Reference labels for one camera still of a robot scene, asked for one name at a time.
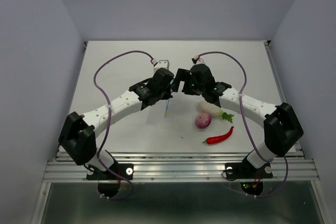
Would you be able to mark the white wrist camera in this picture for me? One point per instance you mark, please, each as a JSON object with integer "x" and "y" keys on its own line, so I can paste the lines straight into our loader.
{"x": 197, "y": 61}
{"x": 158, "y": 64}

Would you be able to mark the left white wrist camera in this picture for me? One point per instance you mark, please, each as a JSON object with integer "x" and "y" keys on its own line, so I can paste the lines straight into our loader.
{"x": 158, "y": 64}

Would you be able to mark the red chili pepper toy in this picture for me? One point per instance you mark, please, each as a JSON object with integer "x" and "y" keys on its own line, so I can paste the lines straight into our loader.
{"x": 218, "y": 139}

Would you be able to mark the white radish toy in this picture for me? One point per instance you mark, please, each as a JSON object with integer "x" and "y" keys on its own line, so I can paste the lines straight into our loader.
{"x": 215, "y": 111}

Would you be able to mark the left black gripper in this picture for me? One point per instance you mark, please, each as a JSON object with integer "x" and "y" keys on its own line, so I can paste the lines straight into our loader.
{"x": 167, "y": 95}

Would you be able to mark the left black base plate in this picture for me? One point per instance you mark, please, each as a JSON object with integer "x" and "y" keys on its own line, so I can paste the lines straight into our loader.
{"x": 124, "y": 170}

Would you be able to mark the purple onion toy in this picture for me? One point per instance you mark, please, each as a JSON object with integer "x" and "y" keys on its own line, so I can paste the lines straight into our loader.
{"x": 203, "y": 120}

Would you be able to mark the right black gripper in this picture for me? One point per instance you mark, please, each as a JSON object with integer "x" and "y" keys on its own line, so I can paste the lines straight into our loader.
{"x": 183, "y": 75}

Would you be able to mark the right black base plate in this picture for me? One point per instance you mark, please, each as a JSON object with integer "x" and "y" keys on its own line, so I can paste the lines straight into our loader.
{"x": 234, "y": 171}

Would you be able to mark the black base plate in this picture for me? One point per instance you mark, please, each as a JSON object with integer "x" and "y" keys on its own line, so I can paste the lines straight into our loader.
{"x": 124, "y": 170}
{"x": 234, "y": 171}

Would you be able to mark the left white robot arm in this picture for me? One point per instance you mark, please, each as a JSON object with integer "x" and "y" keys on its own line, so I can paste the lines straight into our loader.
{"x": 79, "y": 132}

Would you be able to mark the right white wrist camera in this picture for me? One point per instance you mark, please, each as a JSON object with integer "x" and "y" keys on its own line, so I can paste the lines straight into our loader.
{"x": 197, "y": 61}

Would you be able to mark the aluminium mounting rail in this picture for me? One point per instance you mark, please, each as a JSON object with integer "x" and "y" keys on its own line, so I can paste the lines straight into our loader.
{"x": 180, "y": 167}

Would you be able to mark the clear zip top bag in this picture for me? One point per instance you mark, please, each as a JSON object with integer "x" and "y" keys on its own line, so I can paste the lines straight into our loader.
{"x": 158, "y": 111}

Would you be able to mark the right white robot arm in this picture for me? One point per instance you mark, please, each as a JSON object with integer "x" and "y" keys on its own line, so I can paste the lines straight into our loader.
{"x": 280, "y": 123}

